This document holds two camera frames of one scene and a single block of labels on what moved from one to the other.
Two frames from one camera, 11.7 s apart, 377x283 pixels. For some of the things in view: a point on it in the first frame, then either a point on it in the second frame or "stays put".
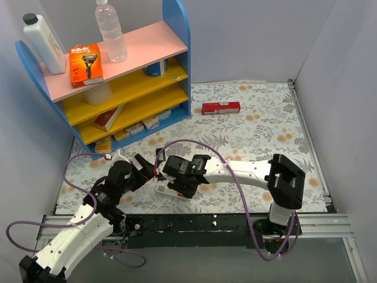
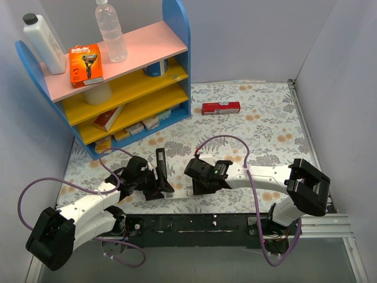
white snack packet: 151,122 stays put
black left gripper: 139,170 → 157,179
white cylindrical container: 98,96 stays put
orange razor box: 85,65 stays put
